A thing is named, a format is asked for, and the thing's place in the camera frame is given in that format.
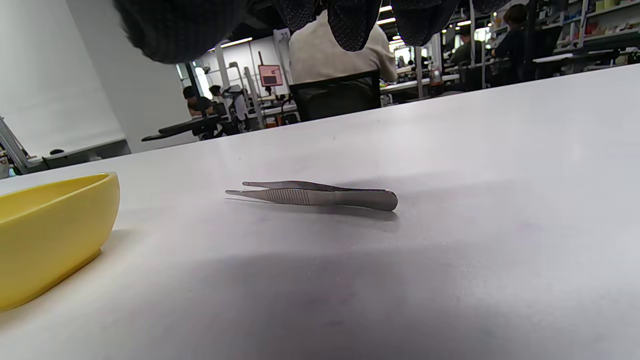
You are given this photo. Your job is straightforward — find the black background desk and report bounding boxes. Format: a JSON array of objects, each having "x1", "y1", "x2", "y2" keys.
[{"x1": 141, "y1": 114, "x2": 226, "y2": 142}]

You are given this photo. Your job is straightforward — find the yellow small dish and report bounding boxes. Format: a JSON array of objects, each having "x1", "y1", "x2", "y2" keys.
[{"x1": 0, "y1": 172, "x2": 121, "y2": 312}]

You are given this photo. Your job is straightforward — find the person's right hand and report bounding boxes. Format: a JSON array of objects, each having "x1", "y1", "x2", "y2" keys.
[{"x1": 112, "y1": 0, "x2": 511, "y2": 65}]

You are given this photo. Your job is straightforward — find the shelf rack with goods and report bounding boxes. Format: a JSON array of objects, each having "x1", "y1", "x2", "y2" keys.
[{"x1": 532, "y1": 0, "x2": 640, "y2": 57}]

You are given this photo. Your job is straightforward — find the row of ceiling light strips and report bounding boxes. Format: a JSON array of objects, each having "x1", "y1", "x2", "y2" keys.
[{"x1": 220, "y1": 5, "x2": 473, "y2": 51}]

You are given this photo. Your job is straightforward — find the pink screen monitor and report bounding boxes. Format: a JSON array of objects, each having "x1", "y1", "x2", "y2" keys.
[{"x1": 258, "y1": 64, "x2": 284, "y2": 88}]

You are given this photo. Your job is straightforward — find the metal tweezers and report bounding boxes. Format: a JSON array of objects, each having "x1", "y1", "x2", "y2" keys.
[{"x1": 225, "y1": 180, "x2": 399, "y2": 212}]

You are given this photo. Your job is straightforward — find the black mesh office chair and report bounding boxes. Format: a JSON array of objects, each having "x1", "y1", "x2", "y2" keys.
[{"x1": 289, "y1": 70, "x2": 382, "y2": 123}]

